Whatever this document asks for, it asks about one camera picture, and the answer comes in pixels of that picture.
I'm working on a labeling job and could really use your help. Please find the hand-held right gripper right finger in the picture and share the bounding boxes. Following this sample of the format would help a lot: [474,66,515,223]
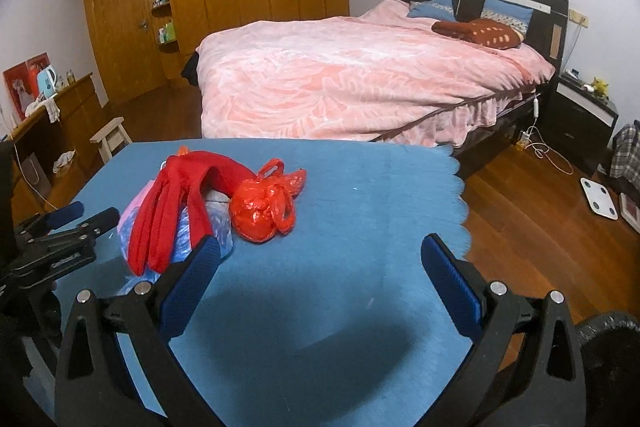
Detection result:
[421,233,587,427]

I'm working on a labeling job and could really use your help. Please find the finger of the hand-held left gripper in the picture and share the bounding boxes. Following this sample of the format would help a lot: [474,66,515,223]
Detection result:
[15,201,84,243]
[15,208,121,278]

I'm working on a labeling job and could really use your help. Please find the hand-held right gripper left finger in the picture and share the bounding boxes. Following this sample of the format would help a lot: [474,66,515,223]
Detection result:
[54,237,222,427]

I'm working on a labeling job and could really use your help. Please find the pink plastic bag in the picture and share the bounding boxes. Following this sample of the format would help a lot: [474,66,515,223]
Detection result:
[116,182,156,253]

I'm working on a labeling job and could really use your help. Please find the blue plastic bag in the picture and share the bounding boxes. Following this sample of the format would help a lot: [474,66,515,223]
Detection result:
[117,192,236,298]

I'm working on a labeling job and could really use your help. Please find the red glove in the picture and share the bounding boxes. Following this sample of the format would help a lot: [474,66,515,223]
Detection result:
[127,150,251,275]

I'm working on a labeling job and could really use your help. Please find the red plastic bag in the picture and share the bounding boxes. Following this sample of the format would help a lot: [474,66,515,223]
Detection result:
[229,158,307,242]

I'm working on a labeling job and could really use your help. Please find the black trash bin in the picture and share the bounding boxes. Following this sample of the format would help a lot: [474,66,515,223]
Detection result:
[572,312,640,427]

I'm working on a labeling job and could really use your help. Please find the small wooden stool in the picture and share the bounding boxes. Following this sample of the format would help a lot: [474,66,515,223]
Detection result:
[90,117,133,165]

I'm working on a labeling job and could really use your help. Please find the wooden dresser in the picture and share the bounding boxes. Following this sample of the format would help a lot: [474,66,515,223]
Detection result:
[0,73,108,212]

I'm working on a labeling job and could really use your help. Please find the white cloth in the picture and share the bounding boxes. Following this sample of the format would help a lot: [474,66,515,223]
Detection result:
[27,97,61,124]

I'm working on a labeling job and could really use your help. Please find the light blue kettle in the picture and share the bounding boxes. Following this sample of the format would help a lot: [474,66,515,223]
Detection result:
[36,66,58,100]

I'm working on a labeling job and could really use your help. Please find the red poster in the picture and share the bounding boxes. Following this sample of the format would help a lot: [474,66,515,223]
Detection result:
[2,53,51,120]

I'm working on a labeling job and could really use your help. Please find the blue table cloth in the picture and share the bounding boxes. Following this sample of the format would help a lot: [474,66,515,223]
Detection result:
[30,138,473,427]

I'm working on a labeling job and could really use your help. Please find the dark wooden bed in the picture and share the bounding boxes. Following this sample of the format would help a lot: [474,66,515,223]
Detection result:
[182,0,571,180]

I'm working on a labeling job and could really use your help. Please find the white bathroom scale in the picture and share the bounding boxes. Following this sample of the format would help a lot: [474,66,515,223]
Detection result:
[580,177,628,215]

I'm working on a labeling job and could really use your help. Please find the wooden door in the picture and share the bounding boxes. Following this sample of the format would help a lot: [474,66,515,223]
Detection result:
[82,0,168,105]

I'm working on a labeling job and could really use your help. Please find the dark cloth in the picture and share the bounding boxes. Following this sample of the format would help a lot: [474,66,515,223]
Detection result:
[182,52,201,85]

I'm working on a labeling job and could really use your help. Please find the white scale with red centre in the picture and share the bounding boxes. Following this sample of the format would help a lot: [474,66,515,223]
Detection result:
[620,192,640,233]

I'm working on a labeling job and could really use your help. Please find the dark nightstand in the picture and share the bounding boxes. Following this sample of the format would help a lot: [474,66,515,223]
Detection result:
[540,72,619,168]

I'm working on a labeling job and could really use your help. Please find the plaid cloth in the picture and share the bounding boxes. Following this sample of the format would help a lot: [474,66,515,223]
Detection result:
[610,121,640,192]

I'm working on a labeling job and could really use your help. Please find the pink blanket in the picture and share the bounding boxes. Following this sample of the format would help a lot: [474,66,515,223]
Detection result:
[195,0,557,148]

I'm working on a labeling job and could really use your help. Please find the brown dotted pillow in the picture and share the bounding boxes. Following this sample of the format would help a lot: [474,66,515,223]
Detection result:
[431,18,525,50]

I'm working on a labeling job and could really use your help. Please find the blue pillow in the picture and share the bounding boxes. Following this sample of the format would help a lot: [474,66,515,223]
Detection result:
[480,0,535,32]
[406,0,456,18]

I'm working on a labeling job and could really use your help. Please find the white cable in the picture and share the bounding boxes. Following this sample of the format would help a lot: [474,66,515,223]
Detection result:
[525,127,576,175]

